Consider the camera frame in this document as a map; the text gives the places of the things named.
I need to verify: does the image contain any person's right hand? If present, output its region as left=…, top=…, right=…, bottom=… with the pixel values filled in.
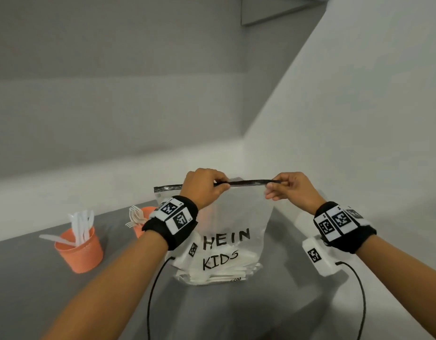
left=264, top=171, right=327, bottom=216

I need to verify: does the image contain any person's left hand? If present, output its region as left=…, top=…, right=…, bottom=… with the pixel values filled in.
left=179, top=168, right=231, bottom=211

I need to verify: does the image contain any clear plastic zip bag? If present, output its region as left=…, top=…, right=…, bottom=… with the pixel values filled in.
left=153, top=178, right=282, bottom=287

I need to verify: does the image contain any bunch of white plastic forks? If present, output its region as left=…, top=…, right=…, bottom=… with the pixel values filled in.
left=131, top=208, right=148, bottom=226

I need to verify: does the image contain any orange mesh cup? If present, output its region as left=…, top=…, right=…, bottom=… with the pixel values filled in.
left=54, top=225, right=104, bottom=274
left=133, top=206, right=159, bottom=239

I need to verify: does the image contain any bunch of white plastic knives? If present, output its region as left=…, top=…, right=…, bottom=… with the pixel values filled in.
left=68, top=211, right=90, bottom=247

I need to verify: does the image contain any person's right forearm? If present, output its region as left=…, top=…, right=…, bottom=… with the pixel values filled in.
left=356, top=234, right=436, bottom=340

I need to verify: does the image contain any person's left forearm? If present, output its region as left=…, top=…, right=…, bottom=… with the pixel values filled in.
left=41, top=229, right=169, bottom=340

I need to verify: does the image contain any black wrist strap with markers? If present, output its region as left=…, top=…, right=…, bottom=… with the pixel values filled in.
left=312, top=201, right=377, bottom=255
left=142, top=195, right=199, bottom=251

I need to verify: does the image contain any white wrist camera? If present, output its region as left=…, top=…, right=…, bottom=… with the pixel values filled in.
left=302, top=236, right=341, bottom=278

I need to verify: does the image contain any black cable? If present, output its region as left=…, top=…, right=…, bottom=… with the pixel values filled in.
left=146, top=256, right=176, bottom=340
left=335, top=261, right=367, bottom=340

